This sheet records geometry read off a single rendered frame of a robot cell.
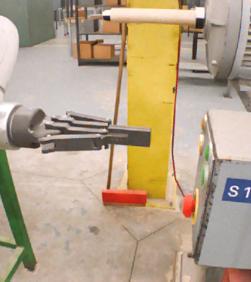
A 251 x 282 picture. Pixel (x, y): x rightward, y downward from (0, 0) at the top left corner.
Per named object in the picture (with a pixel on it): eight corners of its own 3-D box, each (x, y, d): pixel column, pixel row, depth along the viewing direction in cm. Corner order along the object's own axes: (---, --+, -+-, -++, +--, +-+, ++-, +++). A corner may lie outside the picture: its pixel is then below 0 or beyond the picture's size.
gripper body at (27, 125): (34, 134, 55) (77, 138, 54) (12, 156, 48) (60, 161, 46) (28, 99, 52) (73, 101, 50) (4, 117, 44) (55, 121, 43)
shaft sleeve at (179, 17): (195, 9, 54) (194, 25, 55) (194, 11, 57) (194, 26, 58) (110, 7, 57) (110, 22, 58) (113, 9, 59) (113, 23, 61)
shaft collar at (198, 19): (205, 6, 52) (204, 29, 54) (203, 8, 57) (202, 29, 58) (196, 6, 53) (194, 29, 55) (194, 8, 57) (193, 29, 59)
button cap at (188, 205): (203, 208, 48) (206, 190, 46) (204, 224, 44) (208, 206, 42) (181, 206, 48) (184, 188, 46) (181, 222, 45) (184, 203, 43)
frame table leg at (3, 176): (38, 266, 143) (-2, 113, 100) (34, 273, 138) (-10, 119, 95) (29, 264, 144) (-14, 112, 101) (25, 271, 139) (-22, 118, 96)
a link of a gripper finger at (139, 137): (108, 125, 46) (108, 128, 46) (150, 129, 45) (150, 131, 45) (109, 142, 48) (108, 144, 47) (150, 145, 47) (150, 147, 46)
